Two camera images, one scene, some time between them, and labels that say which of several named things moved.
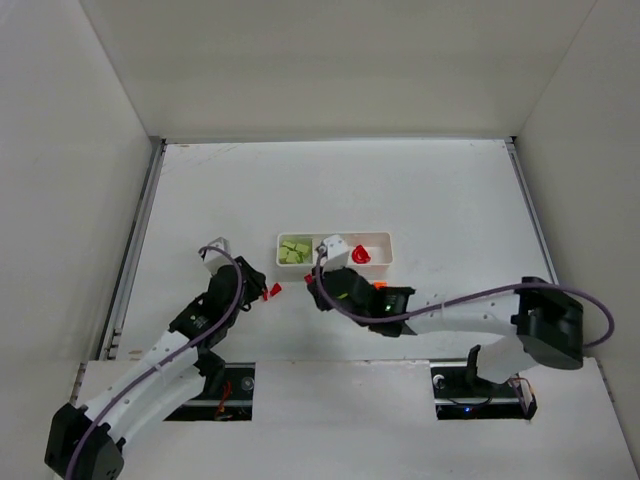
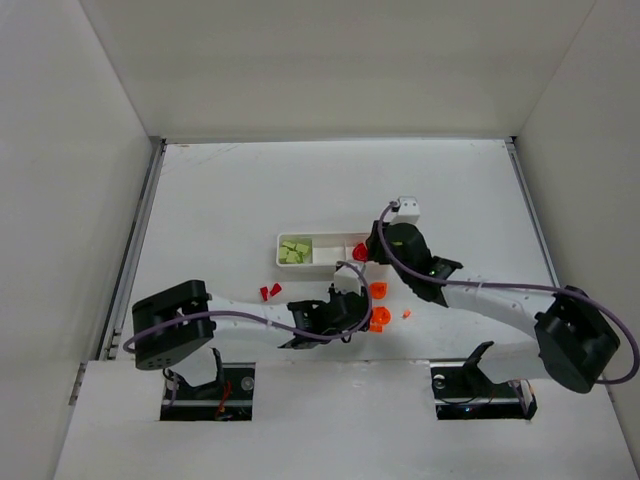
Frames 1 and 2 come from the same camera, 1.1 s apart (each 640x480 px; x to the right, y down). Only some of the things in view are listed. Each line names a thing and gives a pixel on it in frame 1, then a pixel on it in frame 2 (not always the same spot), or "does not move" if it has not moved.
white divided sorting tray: [366, 249] does not move
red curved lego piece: [360, 255] does not move
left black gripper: [253, 282] → [361, 307]
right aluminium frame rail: [532, 210] does not move
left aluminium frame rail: [123, 284] does not move
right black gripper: [320, 290] → [376, 245]
